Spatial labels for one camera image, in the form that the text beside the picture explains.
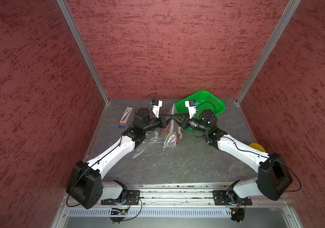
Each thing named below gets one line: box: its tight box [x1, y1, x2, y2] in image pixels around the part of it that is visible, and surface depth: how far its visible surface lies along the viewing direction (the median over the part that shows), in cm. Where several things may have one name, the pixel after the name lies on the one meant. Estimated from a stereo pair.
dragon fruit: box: [167, 131, 180, 147], surface depth 77 cm
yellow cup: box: [248, 142, 266, 153], surface depth 85 cm
